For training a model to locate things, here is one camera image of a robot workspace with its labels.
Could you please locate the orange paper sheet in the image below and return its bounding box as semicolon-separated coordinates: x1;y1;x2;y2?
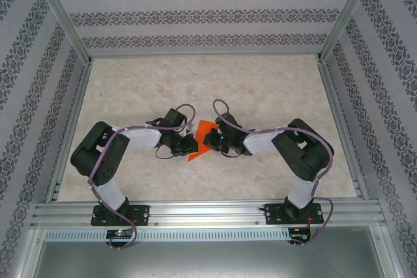
186;118;219;163

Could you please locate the left controller board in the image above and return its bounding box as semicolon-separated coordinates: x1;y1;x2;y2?
106;229;134;240

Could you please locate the controller board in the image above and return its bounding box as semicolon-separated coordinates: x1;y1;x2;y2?
289;227;310;243
106;229;134;240

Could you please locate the grey metal shelf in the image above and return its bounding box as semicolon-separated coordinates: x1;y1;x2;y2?
32;242;401;278

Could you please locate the right controller board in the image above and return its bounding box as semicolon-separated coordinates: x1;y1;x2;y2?
289;227;310;243

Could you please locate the aluminium mounting rail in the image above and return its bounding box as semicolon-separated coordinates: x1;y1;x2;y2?
31;201;387;227

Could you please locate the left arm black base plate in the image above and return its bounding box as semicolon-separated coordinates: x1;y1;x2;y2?
91;205;151;227

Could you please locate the slotted grey cable duct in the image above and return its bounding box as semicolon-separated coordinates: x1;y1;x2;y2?
44;227;291;243

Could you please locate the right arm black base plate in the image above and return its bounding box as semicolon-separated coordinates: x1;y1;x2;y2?
264;202;325;226

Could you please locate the right aluminium side rail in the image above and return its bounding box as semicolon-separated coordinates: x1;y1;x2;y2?
317;58;371;201

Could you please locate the aluminium side rail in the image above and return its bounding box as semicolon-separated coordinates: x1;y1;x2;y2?
317;58;371;201
44;59;95;203

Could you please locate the left aluminium side rail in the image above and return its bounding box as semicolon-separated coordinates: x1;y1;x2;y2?
44;59;95;203

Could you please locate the right aluminium frame post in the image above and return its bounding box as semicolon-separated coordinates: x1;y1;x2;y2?
317;0;382;64

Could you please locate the aluminium frame post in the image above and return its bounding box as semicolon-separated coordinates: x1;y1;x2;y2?
317;0;382;64
27;0;94;67

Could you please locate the left aluminium frame post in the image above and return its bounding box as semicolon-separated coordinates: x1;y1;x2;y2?
27;0;94;67

